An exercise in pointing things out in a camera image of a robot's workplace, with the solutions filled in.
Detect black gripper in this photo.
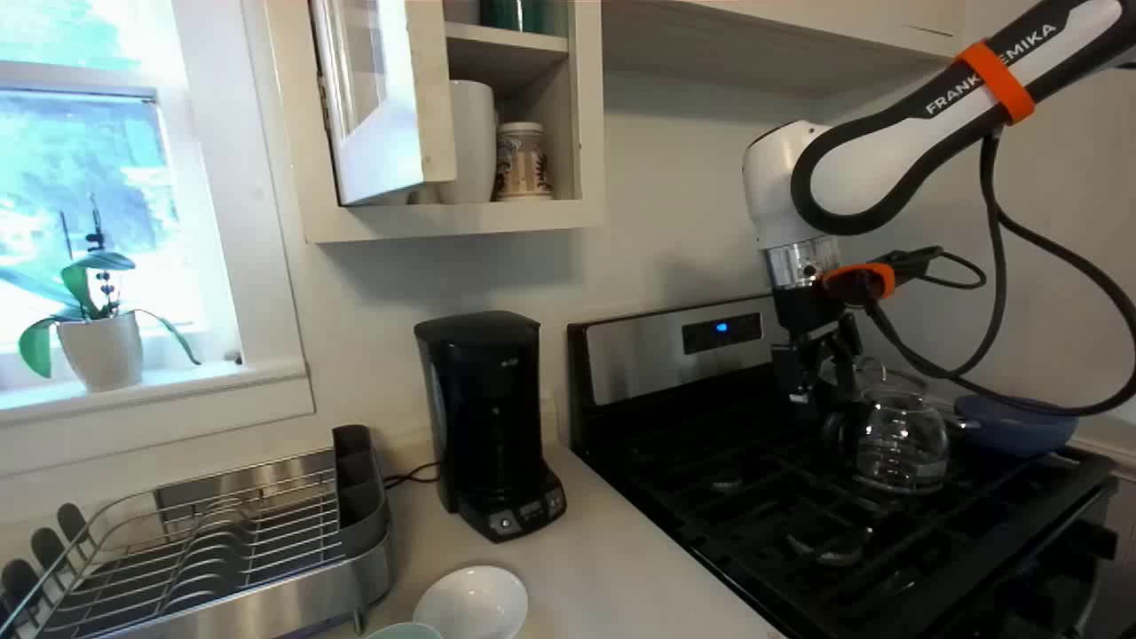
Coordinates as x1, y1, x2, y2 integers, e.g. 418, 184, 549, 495
775, 287, 864, 407

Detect blue bowl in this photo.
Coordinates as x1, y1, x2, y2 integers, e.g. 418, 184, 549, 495
955, 393, 1075, 457

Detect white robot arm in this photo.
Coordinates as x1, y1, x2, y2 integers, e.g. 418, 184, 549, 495
742, 0, 1136, 393

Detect small white bowl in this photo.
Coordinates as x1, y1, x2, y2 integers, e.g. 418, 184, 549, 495
413, 565, 529, 639

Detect glass coffee carafe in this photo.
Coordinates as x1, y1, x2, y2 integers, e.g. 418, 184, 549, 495
819, 363, 952, 495

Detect black gas stove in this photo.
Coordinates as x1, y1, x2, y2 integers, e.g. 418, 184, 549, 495
567, 296, 1117, 639

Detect black coffee maker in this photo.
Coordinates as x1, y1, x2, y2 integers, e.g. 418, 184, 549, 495
416, 308, 567, 542

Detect glass jar on shelf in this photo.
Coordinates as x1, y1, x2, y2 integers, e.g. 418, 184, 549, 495
499, 120, 549, 198

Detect white cabinet door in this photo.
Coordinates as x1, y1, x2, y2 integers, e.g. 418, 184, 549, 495
314, 0, 458, 207

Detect metal dish rack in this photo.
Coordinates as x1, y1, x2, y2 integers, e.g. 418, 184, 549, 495
0, 425, 394, 639

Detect potted orchid plant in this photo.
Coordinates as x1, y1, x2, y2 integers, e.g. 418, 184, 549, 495
16, 207, 206, 393

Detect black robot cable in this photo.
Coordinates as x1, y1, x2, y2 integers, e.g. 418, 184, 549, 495
864, 126, 1136, 420

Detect orange cable strap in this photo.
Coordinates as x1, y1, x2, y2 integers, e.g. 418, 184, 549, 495
958, 40, 1041, 126

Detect white wall cabinet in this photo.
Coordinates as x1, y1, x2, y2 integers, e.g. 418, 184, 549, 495
255, 0, 603, 244

